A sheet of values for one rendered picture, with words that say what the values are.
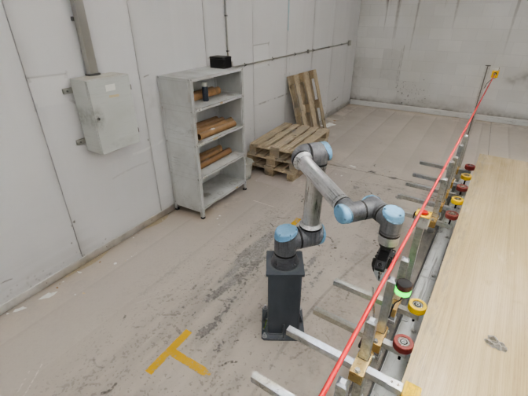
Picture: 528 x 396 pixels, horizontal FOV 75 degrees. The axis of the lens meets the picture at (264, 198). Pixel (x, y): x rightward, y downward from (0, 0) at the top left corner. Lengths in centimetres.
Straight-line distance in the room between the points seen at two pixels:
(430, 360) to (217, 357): 150
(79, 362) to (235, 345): 107
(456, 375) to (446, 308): 35
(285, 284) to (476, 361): 118
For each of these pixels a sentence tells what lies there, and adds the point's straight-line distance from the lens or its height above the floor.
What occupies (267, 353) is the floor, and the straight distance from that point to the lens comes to 266.
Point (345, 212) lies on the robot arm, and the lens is 153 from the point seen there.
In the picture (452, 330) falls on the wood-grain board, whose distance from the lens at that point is 180.
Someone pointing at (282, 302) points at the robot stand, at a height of 34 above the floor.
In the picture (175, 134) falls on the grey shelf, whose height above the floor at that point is 97.
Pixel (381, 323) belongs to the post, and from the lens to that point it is 167.
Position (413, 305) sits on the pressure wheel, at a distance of 183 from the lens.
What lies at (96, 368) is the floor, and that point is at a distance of 283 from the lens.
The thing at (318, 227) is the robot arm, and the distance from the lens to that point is 227.
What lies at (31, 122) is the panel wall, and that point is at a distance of 316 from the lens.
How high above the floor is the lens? 212
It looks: 28 degrees down
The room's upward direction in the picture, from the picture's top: straight up
